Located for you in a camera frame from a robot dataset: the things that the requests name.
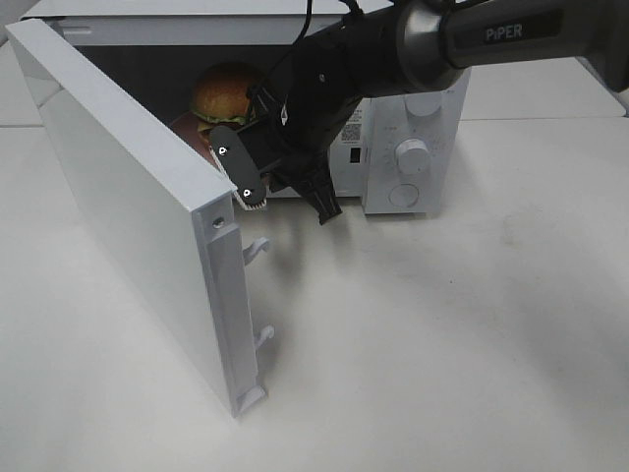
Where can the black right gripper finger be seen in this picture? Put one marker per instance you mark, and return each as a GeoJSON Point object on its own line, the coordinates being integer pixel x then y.
{"type": "Point", "coordinates": [309, 176]}

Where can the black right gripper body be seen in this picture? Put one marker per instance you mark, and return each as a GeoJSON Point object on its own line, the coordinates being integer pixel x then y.
{"type": "Point", "coordinates": [288, 140]}

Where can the toy burger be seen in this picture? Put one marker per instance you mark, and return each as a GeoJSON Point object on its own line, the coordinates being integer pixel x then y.
{"type": "Point", "coordinates": [220, 95]}

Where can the round white door release button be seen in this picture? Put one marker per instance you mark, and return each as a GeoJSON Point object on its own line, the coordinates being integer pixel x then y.
{"type": "Point", "coordinates": [404, 195]}

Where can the white microwave knob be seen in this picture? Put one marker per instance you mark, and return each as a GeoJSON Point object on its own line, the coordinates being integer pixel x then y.
{"type": "Point", "coordinates": [412, 156]}
{"type": "Point", "coordinates": [423, 104]}

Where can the pink round plate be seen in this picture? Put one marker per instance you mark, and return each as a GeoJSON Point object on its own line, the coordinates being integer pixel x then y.
{"type": "Point", "coordinates": [186, 127]}

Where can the white microwave door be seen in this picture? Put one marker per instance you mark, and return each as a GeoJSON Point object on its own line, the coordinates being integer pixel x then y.
{"type": "Point", "coordinates": [163, 213]}

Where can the white warning label sticker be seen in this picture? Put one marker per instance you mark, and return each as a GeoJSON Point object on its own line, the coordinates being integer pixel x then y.
{"type": "Point", "coordinates": [352, 131]}

